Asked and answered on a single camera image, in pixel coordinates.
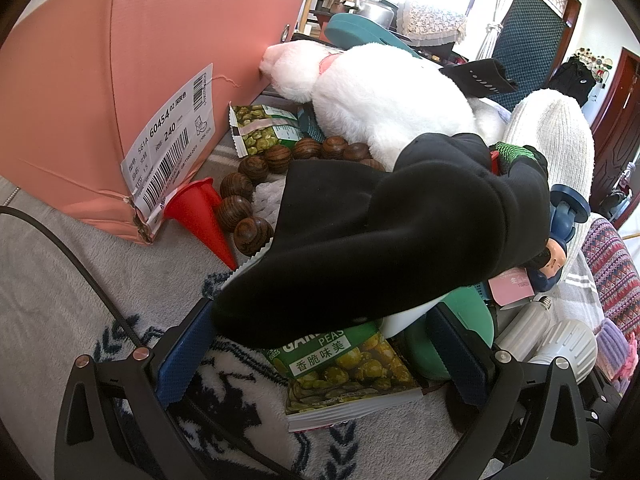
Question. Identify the green and black glove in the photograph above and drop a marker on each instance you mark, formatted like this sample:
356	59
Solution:
515	152

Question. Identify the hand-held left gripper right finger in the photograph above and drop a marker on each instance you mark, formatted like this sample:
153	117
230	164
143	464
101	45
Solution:
457	355

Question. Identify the purple knit hat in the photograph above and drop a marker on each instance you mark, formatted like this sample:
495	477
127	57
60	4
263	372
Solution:
612	350

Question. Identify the black cloth hat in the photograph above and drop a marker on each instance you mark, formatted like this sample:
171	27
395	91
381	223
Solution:
375	240

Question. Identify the teal slipper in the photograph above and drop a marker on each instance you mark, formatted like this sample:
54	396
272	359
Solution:
360	27

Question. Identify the green pea snack packet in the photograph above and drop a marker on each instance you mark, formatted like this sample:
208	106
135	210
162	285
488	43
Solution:
345	370
260	130

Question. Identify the pink card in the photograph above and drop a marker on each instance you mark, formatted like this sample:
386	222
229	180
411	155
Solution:
510	287

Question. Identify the white lace cloth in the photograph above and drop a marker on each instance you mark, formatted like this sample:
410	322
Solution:
430	22

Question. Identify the white light bulb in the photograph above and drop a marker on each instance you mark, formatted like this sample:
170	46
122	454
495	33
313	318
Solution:
570	342
520	327

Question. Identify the dark wooden door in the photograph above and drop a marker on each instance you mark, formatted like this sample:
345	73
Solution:
615	125

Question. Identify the silver pot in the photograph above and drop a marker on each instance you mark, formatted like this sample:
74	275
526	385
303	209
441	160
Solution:
375	12

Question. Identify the grey printed blanket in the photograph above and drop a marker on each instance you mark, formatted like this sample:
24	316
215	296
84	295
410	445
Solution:
50	310

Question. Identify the white knit beanie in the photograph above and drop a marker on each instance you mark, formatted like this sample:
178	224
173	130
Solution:
550	130

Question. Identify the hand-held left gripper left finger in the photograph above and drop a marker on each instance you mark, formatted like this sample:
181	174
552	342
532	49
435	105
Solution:
182	355

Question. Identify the striped patterned blanket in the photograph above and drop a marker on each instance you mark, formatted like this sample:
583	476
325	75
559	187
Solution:
615	270

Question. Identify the red plastic cone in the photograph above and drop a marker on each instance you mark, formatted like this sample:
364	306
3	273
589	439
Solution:
200	215

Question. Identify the black jacket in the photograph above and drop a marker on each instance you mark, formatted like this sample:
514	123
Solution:
572	80

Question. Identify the dark blue quilted door curtain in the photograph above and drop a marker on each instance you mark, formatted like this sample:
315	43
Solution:
530	35

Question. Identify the pink cardboard box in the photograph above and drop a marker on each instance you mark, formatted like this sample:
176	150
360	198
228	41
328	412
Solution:
75	85

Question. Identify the white plush rabbit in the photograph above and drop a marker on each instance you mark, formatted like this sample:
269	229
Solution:
390	95

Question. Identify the blue toy figurine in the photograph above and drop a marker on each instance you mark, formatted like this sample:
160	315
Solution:
565	210

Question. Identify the black dotted cap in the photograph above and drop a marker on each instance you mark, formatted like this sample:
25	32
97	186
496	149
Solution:
480	77

